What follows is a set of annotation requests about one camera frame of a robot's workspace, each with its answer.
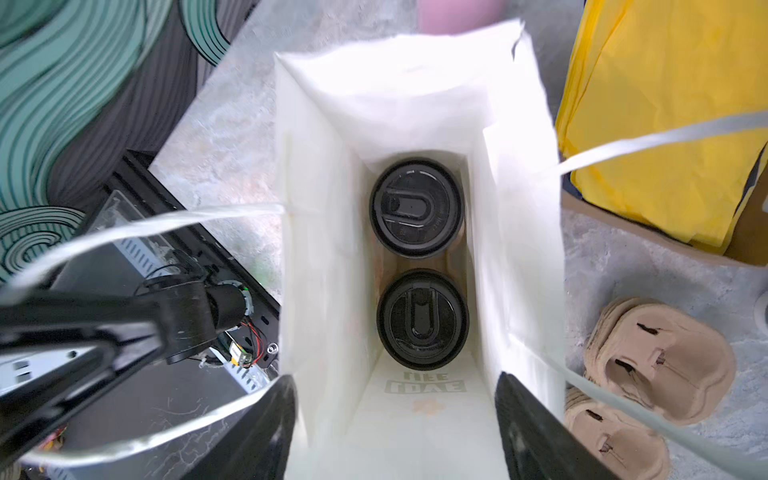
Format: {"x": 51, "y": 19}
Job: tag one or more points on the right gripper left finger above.
{"x": 258, "y": 445}

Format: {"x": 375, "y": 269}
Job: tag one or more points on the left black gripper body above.
{"x": 170, "y": 318}

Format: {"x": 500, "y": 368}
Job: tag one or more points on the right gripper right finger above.
{"x": 535, "y": 443}

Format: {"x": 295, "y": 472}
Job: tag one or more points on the black coffee lid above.
{"x": 422, "y": 320}
{"x": 416, "y": 208}

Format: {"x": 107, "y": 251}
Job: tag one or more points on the white paper takeout bag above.
{"x": 341, "y": 116}

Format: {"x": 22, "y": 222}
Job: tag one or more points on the brown pulp cup carrier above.
{"x": 660, "y": 358}

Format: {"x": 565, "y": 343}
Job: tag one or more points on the stack of green paper cups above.
{"x": 760, "y": 313}

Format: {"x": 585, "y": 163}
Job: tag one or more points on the brown cardboard napkin tray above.
{"x": 748, "y": 244}

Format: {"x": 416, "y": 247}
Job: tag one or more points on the yellow napkin stack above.
{"x": 643, "y": 67}

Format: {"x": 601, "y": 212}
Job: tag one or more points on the pink cup of stirrers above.
{"x": 445, "y": 17}

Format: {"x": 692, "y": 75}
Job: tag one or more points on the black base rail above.
{"x": 198, "y": 240}

